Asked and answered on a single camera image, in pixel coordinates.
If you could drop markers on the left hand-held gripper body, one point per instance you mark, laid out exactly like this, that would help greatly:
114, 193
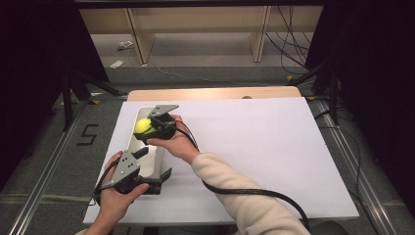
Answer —
125, 168

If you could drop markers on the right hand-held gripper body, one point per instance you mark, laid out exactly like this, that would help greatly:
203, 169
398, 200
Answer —
163, 125

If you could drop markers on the yellow tennis ball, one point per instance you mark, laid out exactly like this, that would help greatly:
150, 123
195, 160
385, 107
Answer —
143, 125

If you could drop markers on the white oblong plastic container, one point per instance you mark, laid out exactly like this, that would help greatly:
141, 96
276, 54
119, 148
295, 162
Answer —
153, 163

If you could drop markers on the person's right hand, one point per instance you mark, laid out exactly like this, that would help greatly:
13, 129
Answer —
177, 143

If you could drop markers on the person's left hand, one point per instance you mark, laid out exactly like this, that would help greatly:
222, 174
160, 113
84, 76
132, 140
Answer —
112, 202

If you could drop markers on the flat white floor piece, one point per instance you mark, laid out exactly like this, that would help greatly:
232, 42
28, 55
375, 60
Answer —
116, 64

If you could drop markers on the black metal stand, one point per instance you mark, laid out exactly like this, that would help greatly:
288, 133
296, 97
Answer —
67, 104
332, 94

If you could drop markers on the small grey floor device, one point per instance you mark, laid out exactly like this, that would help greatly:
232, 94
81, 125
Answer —
125, 45

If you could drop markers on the white table cover sheet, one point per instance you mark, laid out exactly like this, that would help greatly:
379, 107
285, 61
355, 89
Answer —
261, 147

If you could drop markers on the black curtain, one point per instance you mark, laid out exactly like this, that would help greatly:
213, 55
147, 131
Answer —
381, 81
36, 65

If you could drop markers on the metal floor rail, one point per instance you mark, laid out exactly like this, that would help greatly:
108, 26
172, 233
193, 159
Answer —
42, 184
359, 176

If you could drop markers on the light wooden furniture frame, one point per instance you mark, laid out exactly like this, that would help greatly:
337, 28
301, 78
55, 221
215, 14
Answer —
202, 18

